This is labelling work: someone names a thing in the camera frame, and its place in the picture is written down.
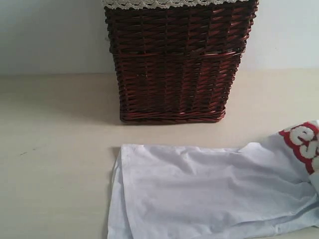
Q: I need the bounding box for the dark brown wicker basket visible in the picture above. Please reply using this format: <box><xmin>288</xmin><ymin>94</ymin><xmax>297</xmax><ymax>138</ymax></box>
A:
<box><xmin>104</xmin><ymin>0</ymin><xmax>259</xmax><ymax>124</ymax></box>

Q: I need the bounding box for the white t-shirt with red lettering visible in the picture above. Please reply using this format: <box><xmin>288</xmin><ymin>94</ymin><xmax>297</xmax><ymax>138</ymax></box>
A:
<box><xmin>107</xmin><ymin>120</ymin><xmax>319</xmax><ymax>239</ymax></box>

